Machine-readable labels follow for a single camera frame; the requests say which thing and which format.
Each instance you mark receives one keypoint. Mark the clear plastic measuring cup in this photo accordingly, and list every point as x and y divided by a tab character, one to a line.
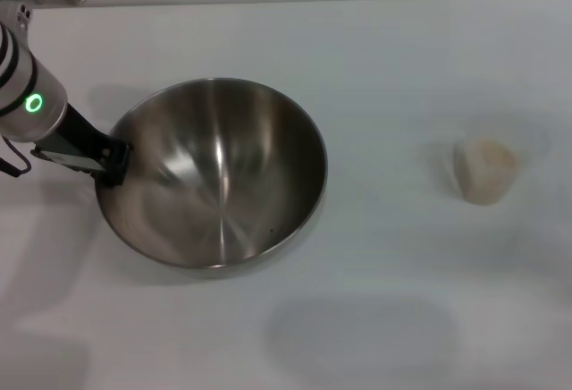
473	184

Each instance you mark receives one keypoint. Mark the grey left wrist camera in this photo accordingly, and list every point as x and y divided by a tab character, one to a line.
67	157

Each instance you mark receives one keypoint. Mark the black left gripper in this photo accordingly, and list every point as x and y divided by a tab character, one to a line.
82	128

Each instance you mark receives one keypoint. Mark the white rice grains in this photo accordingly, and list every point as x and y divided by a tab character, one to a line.
489	157

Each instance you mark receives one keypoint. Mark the stainless steel mixing bowl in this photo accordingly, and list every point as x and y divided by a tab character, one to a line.
214	175

